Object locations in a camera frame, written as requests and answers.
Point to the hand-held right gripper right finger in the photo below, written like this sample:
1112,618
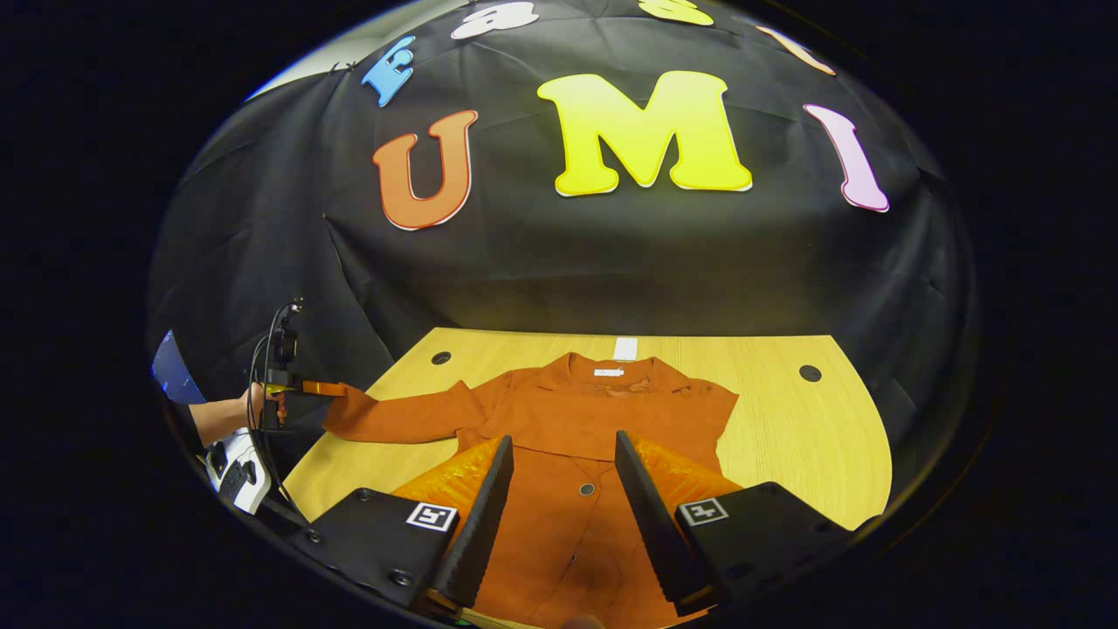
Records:
651,524

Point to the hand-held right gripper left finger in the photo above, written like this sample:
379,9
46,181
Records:
480,533

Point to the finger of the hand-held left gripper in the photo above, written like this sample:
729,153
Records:
323,389

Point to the rust orange buttoned dress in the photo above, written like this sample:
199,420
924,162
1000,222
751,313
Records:
559,411

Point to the white tape strip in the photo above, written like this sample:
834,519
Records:
626,349

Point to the blue monitor screen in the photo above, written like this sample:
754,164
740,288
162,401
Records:
175,371

